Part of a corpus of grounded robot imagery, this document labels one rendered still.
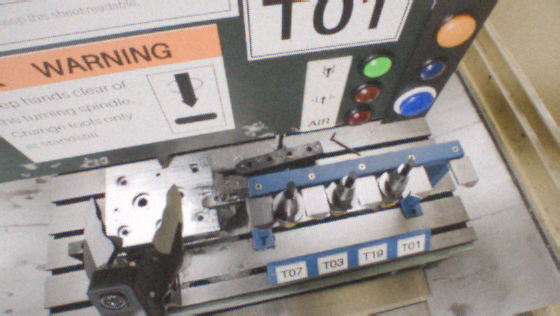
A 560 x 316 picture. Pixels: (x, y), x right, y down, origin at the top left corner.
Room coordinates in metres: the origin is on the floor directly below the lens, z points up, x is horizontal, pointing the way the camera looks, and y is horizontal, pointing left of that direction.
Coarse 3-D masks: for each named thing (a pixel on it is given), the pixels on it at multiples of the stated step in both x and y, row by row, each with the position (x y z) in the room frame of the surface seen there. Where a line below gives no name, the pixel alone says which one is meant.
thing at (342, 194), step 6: (342, 180) 0.28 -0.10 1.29; (336, 186) 0.28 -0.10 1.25; (342, 186) 0.27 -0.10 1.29; (348, 186) 0.26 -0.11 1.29; (354, 186) 0.27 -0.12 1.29; (336, 192) 0.27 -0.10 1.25; (342, 192) 0.26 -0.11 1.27; (348, 192) 0.26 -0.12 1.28; (354, 192) 0.27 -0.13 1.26; (336, 198) 0.26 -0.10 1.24; (342, 198) 0.26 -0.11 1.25; (348, 198) 0.26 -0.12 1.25; (342, 204) 0.25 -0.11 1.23; (348, 204) 0.26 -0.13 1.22
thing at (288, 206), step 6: (282, 198) 0.24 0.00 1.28; (288, 198) 0.23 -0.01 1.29; (294, 198) 0.24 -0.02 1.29; (282, 204) 0.23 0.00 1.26; (288, 204) 0.23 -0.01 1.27; (294, 204) 0.23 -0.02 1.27; (300, 204) 0.25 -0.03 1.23; (282, 210) 0.23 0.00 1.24; (288, 210) 0.23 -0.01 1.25; (294, 210) 0.23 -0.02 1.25; (288, 216) 0.22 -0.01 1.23
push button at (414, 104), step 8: (408, 96) 0.19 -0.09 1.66; (416, 96) 0.18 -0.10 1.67; (424, 96) 0.18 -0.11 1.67; (432, 96) 0.19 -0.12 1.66; (400, 104) 0.18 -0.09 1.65; (408, 104) 0.18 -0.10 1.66; (416, 104) 0.18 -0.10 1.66; (424, 104) 0.18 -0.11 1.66; (400, 112) 0.18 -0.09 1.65; (408, 112) 0.18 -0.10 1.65; (416, 112) 0.18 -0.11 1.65
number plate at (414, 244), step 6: (402, 240) 0.26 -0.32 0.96; (408, 240) 0.27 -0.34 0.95; (414, 240) 0.27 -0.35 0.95; (420, 240) 0.27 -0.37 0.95; (402, 246) 0.25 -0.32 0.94; (408, 246) 0.25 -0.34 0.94; (414, 246) 0.26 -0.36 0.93; (420, 246) 0.26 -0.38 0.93; (402, 252) 0.24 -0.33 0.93; (408, 252) 0.24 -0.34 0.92
